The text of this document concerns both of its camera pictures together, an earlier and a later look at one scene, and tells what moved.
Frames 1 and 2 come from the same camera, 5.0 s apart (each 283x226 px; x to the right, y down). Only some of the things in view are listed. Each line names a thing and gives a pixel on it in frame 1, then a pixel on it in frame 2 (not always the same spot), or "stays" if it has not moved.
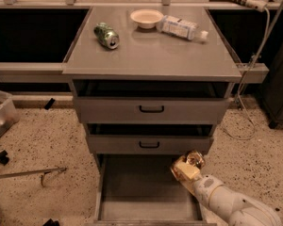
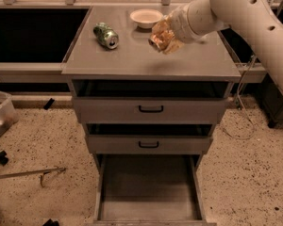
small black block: [49, 104] stays
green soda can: [106, 35] stays
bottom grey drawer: [140, 189] stays
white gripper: [205, 186] to [180, 24]
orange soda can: [191, 157] to [161, 35]
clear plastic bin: [4, 114] stays
